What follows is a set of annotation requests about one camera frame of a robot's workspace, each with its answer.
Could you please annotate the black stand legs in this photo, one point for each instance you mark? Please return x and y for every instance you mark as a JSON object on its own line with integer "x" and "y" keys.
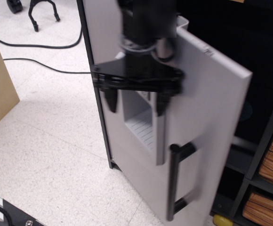
{"x": 33, "y": 12}

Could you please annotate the black metal base plate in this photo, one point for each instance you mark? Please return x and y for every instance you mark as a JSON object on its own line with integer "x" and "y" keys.
{"x": 19, "y": 217}

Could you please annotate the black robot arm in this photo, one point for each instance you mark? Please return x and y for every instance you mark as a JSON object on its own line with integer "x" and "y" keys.
{"x": 148, "y": 40}

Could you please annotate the blue toy plate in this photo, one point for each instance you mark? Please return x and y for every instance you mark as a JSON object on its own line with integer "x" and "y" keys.
{"x": 246, "y": 112}

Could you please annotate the grey toy fridge door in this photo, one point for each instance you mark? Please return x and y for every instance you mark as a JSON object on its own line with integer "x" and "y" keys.
{"x": 174, "y": 161}

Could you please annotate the black caster wheel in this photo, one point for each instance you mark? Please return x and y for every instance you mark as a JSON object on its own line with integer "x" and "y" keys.
{"x": 15, "y": 6}

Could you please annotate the lower wicker basket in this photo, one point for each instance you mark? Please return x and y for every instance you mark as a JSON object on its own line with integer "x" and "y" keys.
{"x": 258, "y": 207}

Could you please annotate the yellow toy lemon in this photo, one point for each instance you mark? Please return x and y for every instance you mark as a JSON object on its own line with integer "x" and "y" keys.
{"x": 220, "y": 220}

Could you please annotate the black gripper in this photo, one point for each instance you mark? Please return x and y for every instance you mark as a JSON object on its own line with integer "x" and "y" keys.
{"x": 140, "y": 73}

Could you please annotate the dark grey fridge cabinet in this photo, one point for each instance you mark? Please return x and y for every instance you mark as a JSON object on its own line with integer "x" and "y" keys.
{"x": 249, "y": 42}

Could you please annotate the grey side shelf unit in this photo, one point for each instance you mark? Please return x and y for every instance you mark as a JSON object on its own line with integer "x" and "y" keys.
{"x": 252, "y": 178}

